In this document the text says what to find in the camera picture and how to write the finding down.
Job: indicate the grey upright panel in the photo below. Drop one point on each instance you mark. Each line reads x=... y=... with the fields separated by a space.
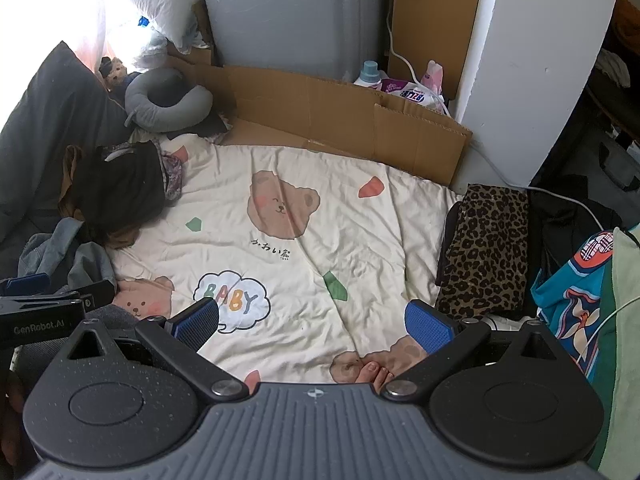
x=290 y=15

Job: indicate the black cloth heap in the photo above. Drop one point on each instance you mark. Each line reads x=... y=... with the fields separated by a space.
x=565 y=230

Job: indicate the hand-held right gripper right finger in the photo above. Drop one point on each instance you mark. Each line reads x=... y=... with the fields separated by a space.
x=430 y=327

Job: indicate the cream bear-print blanket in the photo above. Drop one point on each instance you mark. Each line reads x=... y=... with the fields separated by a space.
x=325 y=220

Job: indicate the green cloth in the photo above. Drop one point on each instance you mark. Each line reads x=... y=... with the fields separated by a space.
x=622 y=360

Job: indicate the brown cardboard sheet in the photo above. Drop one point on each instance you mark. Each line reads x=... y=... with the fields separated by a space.
x=310 y=105

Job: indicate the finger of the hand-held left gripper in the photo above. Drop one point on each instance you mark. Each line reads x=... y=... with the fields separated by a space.
x=27 y=283
x=97 y=291

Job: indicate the clear plastic bag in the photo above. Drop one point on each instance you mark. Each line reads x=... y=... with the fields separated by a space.
x=150 y=42

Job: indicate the brown cloth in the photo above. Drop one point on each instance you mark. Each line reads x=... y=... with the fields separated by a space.
x=70 y=180

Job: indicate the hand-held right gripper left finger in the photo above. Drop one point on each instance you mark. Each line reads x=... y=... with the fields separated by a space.
x=195 y=322

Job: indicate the teddy bear plush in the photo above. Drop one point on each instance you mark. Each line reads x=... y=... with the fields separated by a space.
x=115 y=72

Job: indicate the denim garment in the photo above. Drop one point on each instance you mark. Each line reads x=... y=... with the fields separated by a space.
x=60 y=255

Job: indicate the pink bottle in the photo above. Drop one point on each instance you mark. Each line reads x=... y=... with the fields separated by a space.
x=432 y=77

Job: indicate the leopard print garment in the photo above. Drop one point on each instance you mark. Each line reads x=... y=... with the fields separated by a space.
x=487 y=250

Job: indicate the small black cloth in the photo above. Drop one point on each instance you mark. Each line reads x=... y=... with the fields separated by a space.
x=212 y=125

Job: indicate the dark grey pillow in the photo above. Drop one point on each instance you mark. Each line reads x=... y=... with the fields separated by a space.
x=45 y=135

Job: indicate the grey neck pillow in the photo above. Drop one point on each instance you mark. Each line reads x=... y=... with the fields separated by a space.
x=165 y=102

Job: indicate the white bottle blue cap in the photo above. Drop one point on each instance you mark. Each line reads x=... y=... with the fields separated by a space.
x=370 y=75

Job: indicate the white sheer curtain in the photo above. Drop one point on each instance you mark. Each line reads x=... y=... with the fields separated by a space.
x=75 y=20

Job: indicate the orange cloth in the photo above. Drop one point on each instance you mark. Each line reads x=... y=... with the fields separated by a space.
x=629 y=22

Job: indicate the black pants bear-print trim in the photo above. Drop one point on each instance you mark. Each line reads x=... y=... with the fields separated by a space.
x=120 y=190

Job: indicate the teal printed garment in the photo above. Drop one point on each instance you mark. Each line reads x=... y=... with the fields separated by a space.
x=565 y=300

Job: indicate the upright cardboard box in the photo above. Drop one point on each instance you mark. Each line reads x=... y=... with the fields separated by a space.
x=440 y=20

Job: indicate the white cloth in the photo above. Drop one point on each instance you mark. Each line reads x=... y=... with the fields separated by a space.
x=614 y=67

